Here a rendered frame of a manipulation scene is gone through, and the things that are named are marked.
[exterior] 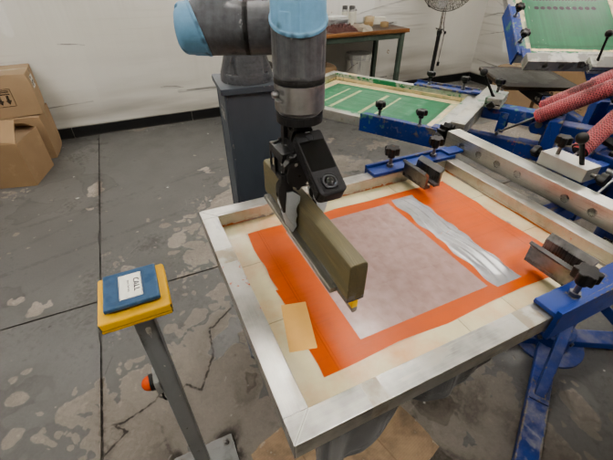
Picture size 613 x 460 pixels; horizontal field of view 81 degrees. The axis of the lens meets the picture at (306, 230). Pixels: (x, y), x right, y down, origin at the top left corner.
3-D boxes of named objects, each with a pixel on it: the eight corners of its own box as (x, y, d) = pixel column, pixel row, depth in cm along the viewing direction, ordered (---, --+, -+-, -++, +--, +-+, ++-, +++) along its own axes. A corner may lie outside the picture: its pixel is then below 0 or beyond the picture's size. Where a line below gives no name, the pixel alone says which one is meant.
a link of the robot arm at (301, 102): (334, 84, 50) (280, 91, 48) (333, 117, 53) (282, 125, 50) (311, 72, 56) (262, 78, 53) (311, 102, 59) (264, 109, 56)
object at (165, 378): (184, 527, 117) (65, 354, 59) (173, 459, 133) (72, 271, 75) (248, 494, 124) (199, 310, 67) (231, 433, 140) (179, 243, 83)
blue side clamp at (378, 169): (371, 193, 104) (374, 172, 100) (362, 185, 107) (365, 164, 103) (451, 172, 114) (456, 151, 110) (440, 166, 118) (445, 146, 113)
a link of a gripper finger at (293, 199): (284, 217, 69) (290, 173, 64) (296, 235, 65) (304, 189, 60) (268, 219, 68) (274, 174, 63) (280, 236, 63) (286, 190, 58)
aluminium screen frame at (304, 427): (295, 459, 47) (294, 446, 45) (201, 224, 90) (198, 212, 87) (643, 279, 74) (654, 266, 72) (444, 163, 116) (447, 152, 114)
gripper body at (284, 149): (307, 164, 67) (307, 98, 59) (329, 185, 60) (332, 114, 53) (269, 172, 64) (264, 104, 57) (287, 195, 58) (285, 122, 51)
